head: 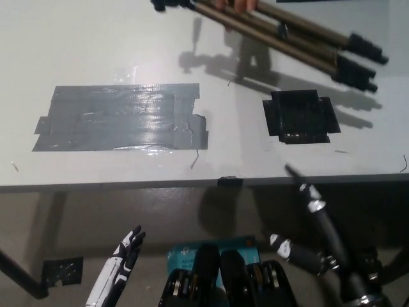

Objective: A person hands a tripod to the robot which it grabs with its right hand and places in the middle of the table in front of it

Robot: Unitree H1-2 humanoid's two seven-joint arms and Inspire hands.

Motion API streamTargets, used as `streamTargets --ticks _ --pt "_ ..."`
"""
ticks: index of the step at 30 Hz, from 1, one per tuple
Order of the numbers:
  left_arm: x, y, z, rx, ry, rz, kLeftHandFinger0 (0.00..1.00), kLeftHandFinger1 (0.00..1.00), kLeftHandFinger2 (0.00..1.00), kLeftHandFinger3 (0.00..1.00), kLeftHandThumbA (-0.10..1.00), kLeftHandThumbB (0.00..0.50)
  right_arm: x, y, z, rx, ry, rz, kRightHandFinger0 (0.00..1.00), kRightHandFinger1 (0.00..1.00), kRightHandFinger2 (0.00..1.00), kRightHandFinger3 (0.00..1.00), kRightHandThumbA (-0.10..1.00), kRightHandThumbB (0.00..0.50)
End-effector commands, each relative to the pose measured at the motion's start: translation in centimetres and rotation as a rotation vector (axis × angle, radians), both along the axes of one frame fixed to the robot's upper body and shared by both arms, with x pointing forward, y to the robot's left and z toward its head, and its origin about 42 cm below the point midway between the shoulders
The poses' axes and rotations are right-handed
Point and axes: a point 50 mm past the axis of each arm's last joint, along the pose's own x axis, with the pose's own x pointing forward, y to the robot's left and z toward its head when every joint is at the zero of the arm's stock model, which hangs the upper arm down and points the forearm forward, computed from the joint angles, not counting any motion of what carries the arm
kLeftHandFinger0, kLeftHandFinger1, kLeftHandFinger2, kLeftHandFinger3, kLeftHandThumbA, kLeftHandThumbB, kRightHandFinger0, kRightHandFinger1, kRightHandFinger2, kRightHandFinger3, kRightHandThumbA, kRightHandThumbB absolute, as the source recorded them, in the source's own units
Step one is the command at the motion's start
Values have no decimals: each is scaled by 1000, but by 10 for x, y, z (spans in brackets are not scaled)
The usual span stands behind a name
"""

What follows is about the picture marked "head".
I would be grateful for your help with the person's bare hand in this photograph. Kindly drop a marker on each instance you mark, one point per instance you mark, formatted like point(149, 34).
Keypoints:
point(243, 4)

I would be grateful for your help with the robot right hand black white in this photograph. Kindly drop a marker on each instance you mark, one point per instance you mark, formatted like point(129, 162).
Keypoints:
point(329, 230)

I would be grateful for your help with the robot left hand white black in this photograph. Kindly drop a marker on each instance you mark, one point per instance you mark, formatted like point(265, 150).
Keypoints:
point(107, 278)

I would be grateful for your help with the bronze and black camera tripod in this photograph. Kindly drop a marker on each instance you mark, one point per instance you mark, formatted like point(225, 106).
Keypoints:
point(297, 30)

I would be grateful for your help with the black floor tape piece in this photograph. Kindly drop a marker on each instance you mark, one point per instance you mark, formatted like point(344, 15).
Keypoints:
point(62, 270)

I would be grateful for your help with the teal wifi router box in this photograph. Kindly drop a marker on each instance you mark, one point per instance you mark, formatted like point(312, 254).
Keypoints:
point(249, 249)

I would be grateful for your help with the black table leg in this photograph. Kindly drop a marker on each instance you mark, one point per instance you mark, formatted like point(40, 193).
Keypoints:
point(19, 272)

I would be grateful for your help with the black tape square patch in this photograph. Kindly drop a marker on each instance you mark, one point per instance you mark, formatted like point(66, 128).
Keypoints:
point(300, 116)

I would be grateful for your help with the grey duct tape patch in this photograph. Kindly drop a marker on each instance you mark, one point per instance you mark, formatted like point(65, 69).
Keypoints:
point(121, 118)

